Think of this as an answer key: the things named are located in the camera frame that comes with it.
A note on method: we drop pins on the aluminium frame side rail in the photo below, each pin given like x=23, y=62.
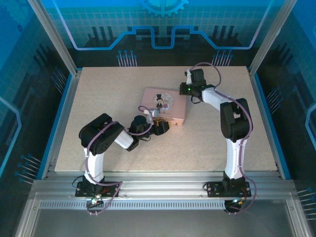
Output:
x=264, y=116
x=63, y=116

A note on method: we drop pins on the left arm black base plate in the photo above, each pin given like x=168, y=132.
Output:
x=80, y=192

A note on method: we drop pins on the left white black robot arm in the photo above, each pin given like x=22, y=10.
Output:
x=95, y=163

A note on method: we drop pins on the lit connector board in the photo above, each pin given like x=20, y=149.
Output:
x=95, y=200
x=235, y=202

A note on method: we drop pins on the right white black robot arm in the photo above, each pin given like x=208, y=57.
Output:
x=234, y=158

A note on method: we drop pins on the pink printed tin box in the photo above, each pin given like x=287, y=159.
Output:
x=177, y=106

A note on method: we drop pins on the grey metal base panel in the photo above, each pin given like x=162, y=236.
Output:
x=160, y=222

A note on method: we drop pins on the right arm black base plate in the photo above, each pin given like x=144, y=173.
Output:
x=212, y=191

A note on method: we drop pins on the aluminium frame post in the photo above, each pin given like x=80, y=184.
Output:
x=271, y=37
x=54, y=37

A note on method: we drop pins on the aluminium frame cross rail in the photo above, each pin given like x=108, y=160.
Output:
x=160, y=185

